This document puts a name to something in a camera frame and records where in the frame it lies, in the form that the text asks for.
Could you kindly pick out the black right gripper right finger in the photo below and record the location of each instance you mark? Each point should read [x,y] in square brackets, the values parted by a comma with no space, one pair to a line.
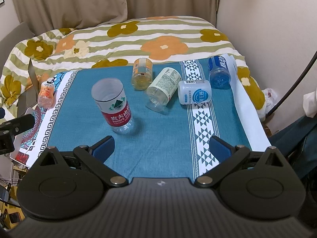
[229,157]

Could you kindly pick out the red white label bottle cup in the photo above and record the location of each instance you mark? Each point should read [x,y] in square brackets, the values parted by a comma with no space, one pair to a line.
[110,97]

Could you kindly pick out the floral striped quilt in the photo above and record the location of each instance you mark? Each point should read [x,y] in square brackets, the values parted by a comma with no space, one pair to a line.
[160,39]

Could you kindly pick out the white plastic bag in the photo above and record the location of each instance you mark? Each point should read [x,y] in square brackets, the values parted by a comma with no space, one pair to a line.
[270,100]

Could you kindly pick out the cream label clear bottle cup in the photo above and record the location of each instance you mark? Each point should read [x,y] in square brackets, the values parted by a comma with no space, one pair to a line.
[162,89]

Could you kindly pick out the small orange pink bottle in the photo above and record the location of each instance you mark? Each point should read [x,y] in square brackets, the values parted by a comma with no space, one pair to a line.
[46,94]

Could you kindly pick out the teal patterned cloth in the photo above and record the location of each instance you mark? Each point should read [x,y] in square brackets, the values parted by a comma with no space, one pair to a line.
[170,144]

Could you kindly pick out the white blue label bottle cup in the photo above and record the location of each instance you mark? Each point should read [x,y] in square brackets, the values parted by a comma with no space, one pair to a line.
[194,92]

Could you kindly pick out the beige curtain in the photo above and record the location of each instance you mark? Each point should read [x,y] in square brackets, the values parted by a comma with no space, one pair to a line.
[45,15]

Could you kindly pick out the orange label bottle cup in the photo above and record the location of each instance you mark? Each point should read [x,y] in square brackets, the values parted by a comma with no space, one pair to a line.
[142,74]

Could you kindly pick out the blue plastic bottle cup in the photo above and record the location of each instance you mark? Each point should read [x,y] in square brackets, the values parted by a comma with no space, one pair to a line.
[219,75]

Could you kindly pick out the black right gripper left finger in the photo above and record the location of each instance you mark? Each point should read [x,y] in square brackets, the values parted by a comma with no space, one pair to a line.
[93,157]

